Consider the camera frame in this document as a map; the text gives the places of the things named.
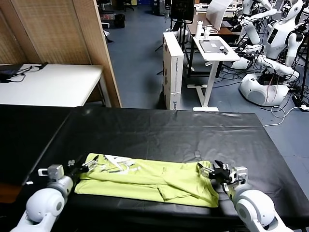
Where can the white curved panel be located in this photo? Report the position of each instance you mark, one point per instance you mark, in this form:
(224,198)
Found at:
(216,14)

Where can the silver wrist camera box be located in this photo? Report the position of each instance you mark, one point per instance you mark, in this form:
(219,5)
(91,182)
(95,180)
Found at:
(239,175)
(54,172)

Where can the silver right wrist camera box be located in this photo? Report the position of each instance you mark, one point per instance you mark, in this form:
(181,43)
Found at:
(239,175)

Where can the black power strip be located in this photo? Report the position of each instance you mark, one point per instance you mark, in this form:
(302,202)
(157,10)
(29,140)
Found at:
(299,102)

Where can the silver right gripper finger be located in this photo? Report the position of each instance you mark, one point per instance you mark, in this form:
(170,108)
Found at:
(223,168)
(205,171)

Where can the yellow-green t-shirt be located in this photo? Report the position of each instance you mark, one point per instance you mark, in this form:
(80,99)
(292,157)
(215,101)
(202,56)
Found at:
(144,181)

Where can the small black adapter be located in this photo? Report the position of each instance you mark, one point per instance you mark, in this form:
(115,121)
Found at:
(223,50)

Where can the wooden partition screen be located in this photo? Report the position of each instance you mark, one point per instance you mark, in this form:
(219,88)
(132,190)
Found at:
(55,29)

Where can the black trash bin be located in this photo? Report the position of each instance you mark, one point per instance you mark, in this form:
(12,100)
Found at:
(119,21)

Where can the black monitor on stand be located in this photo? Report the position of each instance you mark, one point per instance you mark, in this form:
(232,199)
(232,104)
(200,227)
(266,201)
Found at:
(181,12)

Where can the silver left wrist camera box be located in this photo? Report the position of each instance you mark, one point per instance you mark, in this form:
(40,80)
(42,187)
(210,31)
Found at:
(54,172)

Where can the white rectangular table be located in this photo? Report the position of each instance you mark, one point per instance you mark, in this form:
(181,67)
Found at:
(60,84)

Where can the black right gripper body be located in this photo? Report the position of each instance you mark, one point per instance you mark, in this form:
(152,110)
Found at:
(220,177)

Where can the grey closed laptop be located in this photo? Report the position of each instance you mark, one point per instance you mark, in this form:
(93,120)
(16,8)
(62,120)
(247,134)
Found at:
(211,46)

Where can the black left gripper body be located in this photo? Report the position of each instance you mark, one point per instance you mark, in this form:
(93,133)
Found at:
(74,172)

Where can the black plastic table cover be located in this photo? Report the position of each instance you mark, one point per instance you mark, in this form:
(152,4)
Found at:
(169,135)

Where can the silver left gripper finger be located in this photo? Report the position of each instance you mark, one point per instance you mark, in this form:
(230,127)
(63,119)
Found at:
(72,163)
(90,165)

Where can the black flat device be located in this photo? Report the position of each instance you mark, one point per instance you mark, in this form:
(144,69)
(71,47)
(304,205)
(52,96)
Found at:
(6,75)

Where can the white water bottle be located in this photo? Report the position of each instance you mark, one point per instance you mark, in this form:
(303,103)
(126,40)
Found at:
(198,30)

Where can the white cup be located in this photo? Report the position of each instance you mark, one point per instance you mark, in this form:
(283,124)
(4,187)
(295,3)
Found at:
(206,33)

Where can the white humanoid robot raised arm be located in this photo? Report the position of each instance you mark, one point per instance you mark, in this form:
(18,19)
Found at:
(251,31)

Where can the white humanoid robot with base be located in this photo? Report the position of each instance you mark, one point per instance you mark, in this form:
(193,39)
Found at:
(277,41)

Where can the brown desk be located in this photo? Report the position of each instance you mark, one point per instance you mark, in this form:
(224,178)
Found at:
(227,30)

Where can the white standing desk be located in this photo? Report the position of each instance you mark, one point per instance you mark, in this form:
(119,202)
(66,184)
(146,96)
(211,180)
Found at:
(231,57)

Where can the tall white cardboard box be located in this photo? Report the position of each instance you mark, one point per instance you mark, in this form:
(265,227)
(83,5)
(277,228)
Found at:
(172,72)

